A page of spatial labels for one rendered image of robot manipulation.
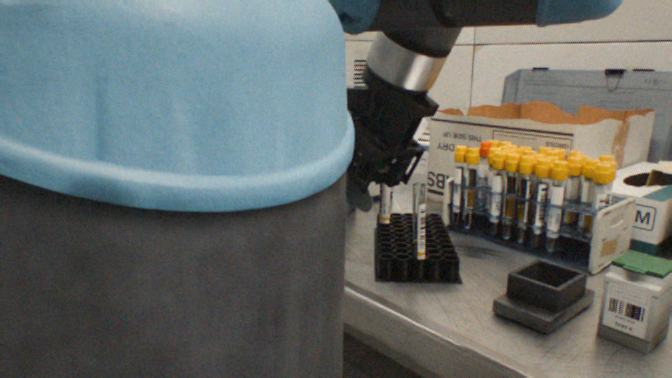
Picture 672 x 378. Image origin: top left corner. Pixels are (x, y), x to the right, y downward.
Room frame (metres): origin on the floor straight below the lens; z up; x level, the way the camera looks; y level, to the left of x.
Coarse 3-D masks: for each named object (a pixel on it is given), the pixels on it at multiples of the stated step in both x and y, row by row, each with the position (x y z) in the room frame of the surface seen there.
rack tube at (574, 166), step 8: (568, 160) 0.59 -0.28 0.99; (576, 160) 0.58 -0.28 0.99; (568, 168) 0.58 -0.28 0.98; (576, 168) 0.58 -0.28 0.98; (568, 176) 0.58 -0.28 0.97; (576, 176) 0.58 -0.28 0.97; (568, 184) 0.58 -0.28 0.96; (576, 184) 0.58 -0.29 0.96; (568, 192) 0.58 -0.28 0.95; (576, 192) 0.58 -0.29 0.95; (568, 216) 0.58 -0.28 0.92; (568, 240) 0.58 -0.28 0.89
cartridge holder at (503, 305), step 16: (512, 272) 0.44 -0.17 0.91; (528, 272) 0.46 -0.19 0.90; (544, 272) 0.46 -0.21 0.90; (560, 272) 0.45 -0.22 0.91; (576, 272) 0.44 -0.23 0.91; (512, 288) 0.43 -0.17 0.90; (528, 288) 0.42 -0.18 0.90; (544, 288) 0.41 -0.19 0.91; (560, 288) 0.41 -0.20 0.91; (576, 288) 0.42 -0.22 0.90; (496, 304) 0.43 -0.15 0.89; (512, 304) 0.42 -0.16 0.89; (528, 304) 0.42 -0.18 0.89; (544, 304) 0.41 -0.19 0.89; (560, 304) 0.41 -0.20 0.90; (576, 304) 0.42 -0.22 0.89; (528, 320) 0.40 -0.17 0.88; (544, 320) 0.39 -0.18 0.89; (560, 320) 0.40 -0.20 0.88
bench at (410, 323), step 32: (352, 224) 0.69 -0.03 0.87; (352, 256) 0.57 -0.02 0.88; (480, 256) 0.57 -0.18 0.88; (512, 256) 0.57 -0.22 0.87; (544, 256) 0.57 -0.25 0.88; (352, 288) 0.48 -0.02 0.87; (384, 288) 0.48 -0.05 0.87; (416, 288) 0.48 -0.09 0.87; (448, 288) 0.48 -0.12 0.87; (480, 288) 0.48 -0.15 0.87; (352, 320) 0.47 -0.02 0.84; (384, 320) 0.44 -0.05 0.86; (416, 320) 0.42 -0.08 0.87; (448, 320) 0.42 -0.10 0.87; (480, 320) 0.42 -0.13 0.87; (512, 320) 0.42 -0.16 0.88; (576, 320) 0.41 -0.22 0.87; (352, 352) 1.33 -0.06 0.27; (384, 352) 0.48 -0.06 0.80; (416, 352) 0.41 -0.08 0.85; (448, 352) 0.38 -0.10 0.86; (480, 352) 0.36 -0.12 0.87; (512, 352) 0.36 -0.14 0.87; (544, 352) 0.36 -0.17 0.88; (576, 352) 0.36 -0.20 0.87; (608, 352) 0.36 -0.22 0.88; (640, 352) 0.36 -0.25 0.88
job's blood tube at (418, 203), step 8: (416, 184) 0.51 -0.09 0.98; (424, 184) 0.51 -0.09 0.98; (416, 192) 0.50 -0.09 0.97; (424, 192) 0.50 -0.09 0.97; (416, 200) 0.50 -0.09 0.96; (424, 200) 0.50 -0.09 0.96; (416, 208) 0.50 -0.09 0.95; (424, 208) 0.50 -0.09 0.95; (416, 216) 0.50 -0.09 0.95; (424, 216) 0.50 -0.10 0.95; (416, 224) 0.50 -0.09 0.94; (424, 224) 0.50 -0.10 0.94; (416, 232) 0.50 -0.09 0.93; (424, 232) 0.50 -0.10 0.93; (416, 240) 0.50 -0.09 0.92; (424, 240) 0.50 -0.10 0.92; (416, 248) 0.50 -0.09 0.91; (424, 248) 0.50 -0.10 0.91; (416, 256) 0.50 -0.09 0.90; (424, 256) 0.50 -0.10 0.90
